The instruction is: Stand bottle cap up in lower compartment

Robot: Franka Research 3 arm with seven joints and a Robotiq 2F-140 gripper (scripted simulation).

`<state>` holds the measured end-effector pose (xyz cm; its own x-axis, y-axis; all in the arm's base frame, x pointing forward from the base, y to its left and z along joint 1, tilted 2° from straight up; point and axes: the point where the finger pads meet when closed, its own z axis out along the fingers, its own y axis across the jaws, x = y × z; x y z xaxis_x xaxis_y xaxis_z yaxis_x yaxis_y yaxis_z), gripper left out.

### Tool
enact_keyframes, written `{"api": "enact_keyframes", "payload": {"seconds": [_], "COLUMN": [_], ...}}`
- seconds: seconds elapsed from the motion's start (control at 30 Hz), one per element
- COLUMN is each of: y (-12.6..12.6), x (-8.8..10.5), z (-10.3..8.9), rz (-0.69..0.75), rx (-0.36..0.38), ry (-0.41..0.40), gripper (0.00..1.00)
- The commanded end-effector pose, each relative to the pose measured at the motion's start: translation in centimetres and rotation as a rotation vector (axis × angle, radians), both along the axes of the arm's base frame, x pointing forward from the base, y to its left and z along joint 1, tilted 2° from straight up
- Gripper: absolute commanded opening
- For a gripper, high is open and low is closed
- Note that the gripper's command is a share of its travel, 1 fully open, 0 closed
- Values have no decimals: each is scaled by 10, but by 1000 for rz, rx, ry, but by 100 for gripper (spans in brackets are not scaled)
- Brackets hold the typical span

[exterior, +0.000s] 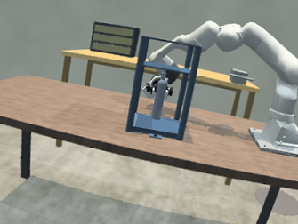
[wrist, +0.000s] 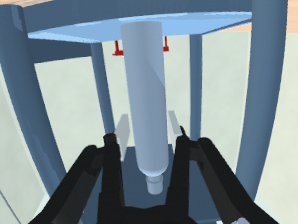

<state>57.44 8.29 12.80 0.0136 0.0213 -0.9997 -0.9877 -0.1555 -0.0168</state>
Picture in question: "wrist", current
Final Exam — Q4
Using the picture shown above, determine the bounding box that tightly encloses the grey-blue bottle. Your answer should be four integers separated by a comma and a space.
120, 21, 169, 195

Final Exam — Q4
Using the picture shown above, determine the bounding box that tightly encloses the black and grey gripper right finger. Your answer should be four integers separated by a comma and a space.
161, 110, 279, 224

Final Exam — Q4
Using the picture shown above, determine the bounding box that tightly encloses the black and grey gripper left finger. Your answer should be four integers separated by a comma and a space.
28, 114, 130, 224

